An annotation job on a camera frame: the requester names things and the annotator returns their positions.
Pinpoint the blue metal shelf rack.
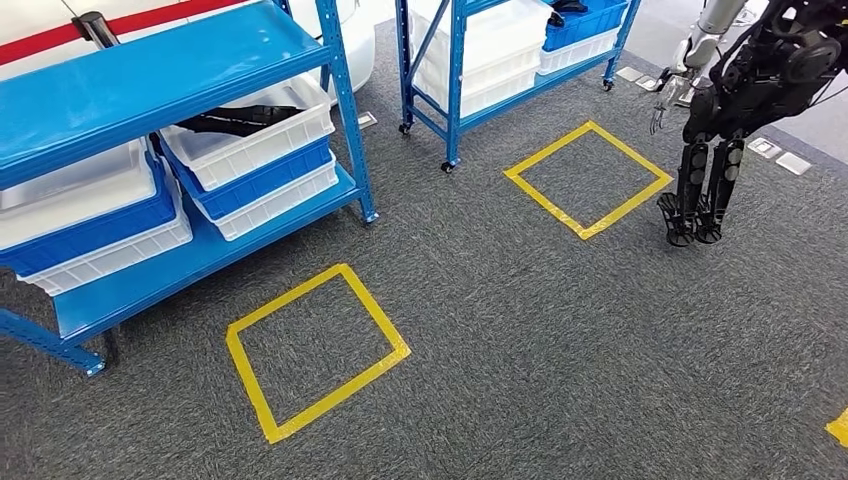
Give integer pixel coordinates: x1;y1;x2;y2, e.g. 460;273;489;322
395;0;643;175
0;0;380;378

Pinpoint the black plastic part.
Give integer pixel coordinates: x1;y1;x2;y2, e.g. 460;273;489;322
175;104;306;138
549;0;590;28

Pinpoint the yellow floor tape square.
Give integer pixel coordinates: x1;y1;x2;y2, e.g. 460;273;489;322
225;262;413;446
825;407;848;449
502;119;674;242

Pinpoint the white plastic storage bin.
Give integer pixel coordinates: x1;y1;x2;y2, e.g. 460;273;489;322
158;72;336;193
0;139;157;253
195;155;340;242
19;175;195;297
413;46;541;119
537;27;621;76
407;0;552;91

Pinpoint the blue plastic storage bin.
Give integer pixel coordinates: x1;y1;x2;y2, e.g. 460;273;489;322
158;135;335;222
543;0;629;53
0;155;179;278

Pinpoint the white car with red stripe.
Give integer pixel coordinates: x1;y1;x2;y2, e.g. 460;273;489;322
0;0;378;104

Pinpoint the black and silver humanoid robot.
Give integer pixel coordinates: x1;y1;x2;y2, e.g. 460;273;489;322
649;0;848;248

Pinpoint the black stanchion post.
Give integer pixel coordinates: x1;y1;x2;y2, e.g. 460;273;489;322
71;11;122;51

